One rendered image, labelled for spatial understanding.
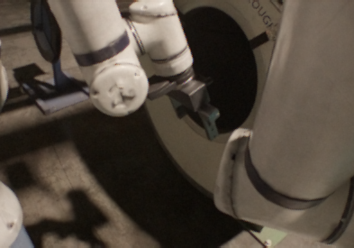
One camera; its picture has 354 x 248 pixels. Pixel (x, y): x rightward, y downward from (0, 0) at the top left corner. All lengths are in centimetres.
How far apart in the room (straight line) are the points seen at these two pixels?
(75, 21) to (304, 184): 31
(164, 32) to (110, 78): 20
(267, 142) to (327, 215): 11
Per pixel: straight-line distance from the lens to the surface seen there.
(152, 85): 58
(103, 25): 36
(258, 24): 85
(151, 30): 52
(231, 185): 23
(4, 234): 54
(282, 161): 17
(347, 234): 27
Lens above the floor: 117
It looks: 34 degrees down
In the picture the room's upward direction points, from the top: 7 degrees clockwise
